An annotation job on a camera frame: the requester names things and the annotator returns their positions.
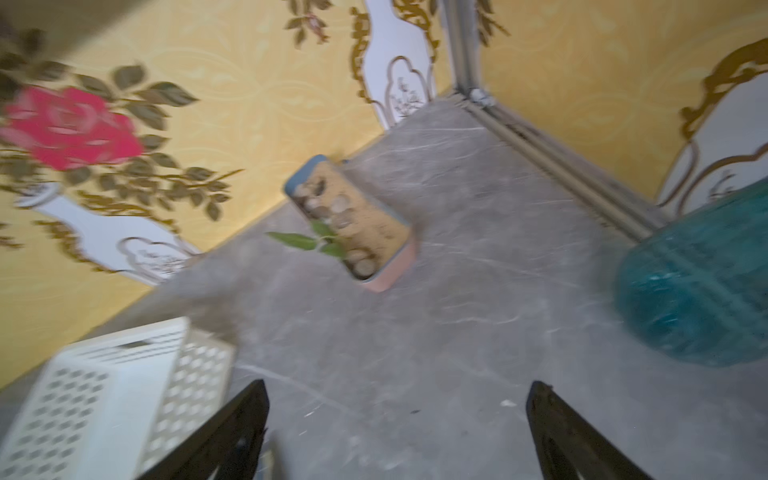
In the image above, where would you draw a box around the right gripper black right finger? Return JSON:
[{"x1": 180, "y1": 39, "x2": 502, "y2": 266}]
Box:
[{"x1": 526, "y1": 381, "x2": 651, "y2": 480}]

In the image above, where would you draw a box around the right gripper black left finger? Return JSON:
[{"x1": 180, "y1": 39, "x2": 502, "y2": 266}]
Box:
[{"x1": 139, "y1": 379, "x2": 270, "y2": 480}]

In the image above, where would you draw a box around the white perforated plastic basket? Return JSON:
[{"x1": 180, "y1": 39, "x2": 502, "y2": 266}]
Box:
[{"x1": 1, "y1": 317, "x2": 236, "y2": 479}]

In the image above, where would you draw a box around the teal spray bottle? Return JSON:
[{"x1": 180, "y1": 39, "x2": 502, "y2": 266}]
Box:
[{"x1": 614, "y1": 180, "x2": 767, "y2": 367}]

